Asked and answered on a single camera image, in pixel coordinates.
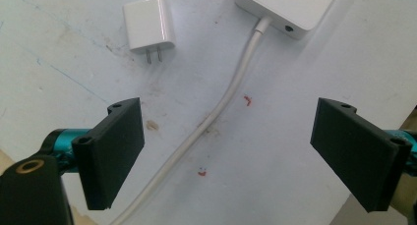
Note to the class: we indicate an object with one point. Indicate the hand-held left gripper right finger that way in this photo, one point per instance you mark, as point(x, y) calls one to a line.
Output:
point(357, 153)

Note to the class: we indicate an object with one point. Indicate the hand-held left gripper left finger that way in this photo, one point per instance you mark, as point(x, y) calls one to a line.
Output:
point(106, 153)

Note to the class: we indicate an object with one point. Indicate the white plug charger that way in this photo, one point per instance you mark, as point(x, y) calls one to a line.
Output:
point(149, 24)

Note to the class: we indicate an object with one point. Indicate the white power strip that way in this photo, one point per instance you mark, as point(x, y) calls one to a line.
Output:
point(288, 7)

